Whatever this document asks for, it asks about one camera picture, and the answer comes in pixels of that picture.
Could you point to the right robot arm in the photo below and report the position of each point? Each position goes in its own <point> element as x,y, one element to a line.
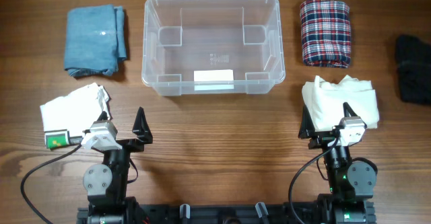
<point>351,180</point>

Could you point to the black cloth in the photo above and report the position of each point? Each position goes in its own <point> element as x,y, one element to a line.
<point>412,56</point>

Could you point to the plaid flannel cloth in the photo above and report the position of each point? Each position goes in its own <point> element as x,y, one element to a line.
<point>326,33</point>

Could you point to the white cloth with green label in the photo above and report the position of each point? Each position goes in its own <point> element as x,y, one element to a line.
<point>66,118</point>

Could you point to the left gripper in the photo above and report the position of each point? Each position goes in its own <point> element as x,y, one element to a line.
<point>141,130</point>

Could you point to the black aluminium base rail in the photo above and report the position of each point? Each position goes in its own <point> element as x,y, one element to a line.
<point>219,214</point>

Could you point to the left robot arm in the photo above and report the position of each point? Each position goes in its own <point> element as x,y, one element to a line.
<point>106,183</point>

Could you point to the cream white cloth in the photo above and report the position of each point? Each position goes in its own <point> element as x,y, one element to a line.
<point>325,100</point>

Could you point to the clear plastic storage bin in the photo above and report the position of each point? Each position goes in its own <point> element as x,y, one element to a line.
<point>212,46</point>

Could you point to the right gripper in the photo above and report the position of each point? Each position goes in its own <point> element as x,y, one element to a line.
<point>308,128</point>

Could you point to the blue denim cloth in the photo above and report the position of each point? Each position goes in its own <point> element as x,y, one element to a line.
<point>95,41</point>

